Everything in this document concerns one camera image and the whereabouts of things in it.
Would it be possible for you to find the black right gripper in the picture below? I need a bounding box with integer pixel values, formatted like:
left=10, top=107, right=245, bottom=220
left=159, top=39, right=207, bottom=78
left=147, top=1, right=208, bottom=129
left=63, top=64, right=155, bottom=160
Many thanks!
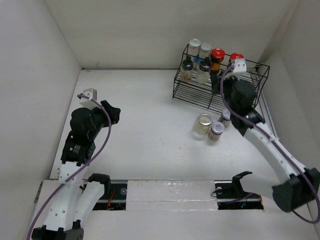
left=210, top=70, right=238, bottom=113

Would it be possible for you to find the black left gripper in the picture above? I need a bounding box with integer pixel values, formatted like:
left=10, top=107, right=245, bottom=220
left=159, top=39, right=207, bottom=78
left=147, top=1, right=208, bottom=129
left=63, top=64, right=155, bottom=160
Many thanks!
left=87, top=100, right=120, bottom=140

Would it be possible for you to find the black-capped white powder bottle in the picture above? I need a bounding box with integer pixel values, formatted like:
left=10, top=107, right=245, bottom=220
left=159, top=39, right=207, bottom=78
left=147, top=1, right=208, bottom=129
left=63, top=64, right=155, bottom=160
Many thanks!
left=195, top=57, right=211, bottom=84

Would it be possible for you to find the red-capped dark sauce bottle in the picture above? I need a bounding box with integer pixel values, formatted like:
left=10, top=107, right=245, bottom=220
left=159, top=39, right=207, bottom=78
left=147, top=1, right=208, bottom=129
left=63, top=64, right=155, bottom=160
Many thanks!
left=210, top=48, right=226, bottom=76

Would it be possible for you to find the black-capped brown spice bottle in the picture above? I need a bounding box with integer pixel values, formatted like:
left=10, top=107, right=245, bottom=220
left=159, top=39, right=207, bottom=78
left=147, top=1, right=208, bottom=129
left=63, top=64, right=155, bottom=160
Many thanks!
left=180, top=55, right=194, bottom=83

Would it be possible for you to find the red-lid brown sauce jar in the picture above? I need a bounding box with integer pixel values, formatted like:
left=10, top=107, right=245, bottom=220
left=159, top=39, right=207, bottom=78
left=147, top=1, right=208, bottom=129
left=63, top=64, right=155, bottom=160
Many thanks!
left=228, top=52, right=244, bottom=66

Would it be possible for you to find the silver-capped blue-label shaker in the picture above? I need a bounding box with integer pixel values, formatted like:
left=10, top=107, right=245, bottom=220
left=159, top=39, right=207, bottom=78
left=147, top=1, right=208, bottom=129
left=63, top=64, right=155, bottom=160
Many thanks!
left=187, top=38, right=201, bottom=68
left=198, top=42, right=212, bottom=62

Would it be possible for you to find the white-lid spice jar back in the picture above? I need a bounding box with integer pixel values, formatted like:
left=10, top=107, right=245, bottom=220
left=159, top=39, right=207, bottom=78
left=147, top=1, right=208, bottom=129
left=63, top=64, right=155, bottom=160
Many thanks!
left=218, top=108, right=231, bottom=128

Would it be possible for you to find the white-lid spice jar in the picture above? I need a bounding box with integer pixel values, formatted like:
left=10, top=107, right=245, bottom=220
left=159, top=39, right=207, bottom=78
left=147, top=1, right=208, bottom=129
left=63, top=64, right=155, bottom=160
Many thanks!
left=207, top=121, right=225, bottom=141
left=218, top=108, right=231, bottom=128

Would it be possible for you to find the clear glass jar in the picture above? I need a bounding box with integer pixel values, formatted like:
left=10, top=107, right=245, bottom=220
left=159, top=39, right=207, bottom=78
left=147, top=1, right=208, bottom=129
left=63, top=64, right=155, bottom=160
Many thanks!
left=192, top=113, right=213, bottom=140

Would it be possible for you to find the white-lid spice jar front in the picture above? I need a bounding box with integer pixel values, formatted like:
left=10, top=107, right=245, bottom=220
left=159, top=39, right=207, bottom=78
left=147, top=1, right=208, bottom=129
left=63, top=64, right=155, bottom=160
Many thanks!
left=207, top=121, right=225, bottom=141

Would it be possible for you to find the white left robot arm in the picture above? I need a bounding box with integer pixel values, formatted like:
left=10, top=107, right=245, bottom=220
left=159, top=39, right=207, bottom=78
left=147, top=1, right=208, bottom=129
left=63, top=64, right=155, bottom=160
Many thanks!
left=26, top=94, right=121, bottom=240

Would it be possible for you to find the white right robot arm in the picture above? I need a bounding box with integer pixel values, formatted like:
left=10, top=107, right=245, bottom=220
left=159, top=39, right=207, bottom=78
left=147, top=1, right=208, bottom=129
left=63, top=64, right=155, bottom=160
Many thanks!
left=210, top=74, right=320, bottom=213

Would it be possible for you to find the black wire shelf rack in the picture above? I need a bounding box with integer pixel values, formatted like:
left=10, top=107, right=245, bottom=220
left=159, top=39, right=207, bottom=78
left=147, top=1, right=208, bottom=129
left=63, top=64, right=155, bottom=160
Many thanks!
left=172, top=59, right=272, bottom=123

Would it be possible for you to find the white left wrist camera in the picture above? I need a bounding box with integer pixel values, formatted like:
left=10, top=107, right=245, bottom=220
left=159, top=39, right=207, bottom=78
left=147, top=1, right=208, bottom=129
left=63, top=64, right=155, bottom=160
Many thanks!
left=77, top=88, right=98, bottom=110

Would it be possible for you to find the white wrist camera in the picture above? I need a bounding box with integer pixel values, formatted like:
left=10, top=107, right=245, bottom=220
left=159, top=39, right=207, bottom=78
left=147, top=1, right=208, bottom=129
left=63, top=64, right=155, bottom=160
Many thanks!
left=77, top=88, right=98, bottom=110
left=225, top=58, right=247, bottom=78

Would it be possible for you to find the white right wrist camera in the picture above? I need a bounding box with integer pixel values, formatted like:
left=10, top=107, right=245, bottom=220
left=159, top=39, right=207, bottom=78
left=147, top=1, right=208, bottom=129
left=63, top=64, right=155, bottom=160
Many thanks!
left=225, top=58, right=247, bottom=78

